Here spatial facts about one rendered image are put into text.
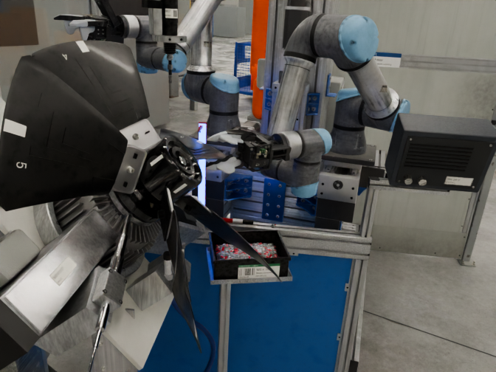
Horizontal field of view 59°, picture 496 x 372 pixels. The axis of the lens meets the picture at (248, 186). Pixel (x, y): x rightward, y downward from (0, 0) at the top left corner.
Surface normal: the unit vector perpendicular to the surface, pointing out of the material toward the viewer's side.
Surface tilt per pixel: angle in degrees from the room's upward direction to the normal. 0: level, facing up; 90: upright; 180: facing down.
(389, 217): 90
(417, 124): 15
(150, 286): 84
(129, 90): 40
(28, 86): 70
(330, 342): 90
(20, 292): 50
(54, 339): 102
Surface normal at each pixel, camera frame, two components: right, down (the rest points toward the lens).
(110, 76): 0.38, -0.47
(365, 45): 0.66, 0.24
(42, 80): 0.85, -0.14
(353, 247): -0.11, 0.37
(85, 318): 0.07, 0.56
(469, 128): 0.02, -0.80
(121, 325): 0.79, -0.53
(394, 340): 0.05, -0.93
